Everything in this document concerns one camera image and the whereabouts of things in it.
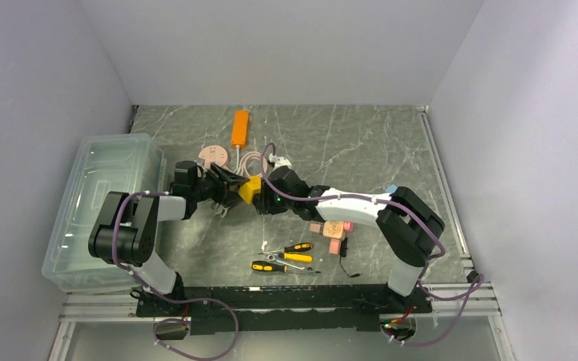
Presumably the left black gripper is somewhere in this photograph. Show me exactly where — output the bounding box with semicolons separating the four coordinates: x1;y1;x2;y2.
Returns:
191;162;248;208

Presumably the yellow cube socket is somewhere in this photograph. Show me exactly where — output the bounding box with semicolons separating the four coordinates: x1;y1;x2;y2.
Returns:
238;176;262;205

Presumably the pink power cable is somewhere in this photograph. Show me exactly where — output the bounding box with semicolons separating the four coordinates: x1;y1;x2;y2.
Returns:
241;151;271;179

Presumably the round pink power socket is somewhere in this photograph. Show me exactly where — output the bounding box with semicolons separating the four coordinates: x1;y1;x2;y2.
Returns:
198;144;230;169

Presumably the blue usb charger plug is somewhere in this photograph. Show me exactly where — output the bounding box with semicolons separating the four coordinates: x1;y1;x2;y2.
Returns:
385;184;398;195

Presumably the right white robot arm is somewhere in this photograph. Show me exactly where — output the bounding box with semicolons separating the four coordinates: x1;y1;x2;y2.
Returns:
251;166;446;312

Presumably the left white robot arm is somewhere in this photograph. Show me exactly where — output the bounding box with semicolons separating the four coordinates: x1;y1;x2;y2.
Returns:
88;161;248;316

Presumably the beige wooden cube socket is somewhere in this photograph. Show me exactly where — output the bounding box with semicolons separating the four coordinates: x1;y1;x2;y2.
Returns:
321;220;345;240

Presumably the pink cube socket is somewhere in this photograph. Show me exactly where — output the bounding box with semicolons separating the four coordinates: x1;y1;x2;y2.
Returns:
329;238;342;255

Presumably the orange power strip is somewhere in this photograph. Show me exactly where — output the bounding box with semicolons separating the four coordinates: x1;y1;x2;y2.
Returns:
230;110;250;149

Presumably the small yellow black screwdriver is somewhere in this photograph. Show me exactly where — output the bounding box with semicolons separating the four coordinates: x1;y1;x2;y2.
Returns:
261;243;313;254

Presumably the large black yellow screwdriver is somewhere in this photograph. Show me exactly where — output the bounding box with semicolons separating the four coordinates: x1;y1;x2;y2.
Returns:
251;260;321;274

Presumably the middle yellow screwdriver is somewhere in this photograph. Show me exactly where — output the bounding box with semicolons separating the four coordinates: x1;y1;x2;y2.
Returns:
269;253;313;263

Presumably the clear plastic storage bin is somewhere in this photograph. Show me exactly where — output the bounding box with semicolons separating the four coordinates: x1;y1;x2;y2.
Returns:
41;133;166;293

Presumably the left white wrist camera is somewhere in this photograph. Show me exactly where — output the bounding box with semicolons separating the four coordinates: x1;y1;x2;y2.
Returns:
196;165;208;179

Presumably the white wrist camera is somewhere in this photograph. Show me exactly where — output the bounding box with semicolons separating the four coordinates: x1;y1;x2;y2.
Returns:
267;154;292;169
196;165;208;179

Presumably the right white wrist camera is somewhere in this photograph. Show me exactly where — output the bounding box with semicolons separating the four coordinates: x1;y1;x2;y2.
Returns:
267;154;292;169

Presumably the black adapter with cable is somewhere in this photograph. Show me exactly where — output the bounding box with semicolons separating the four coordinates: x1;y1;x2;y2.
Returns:
339;238;364;279

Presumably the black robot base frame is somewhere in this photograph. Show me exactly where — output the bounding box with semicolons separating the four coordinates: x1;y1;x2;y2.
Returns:
130;283;432;335

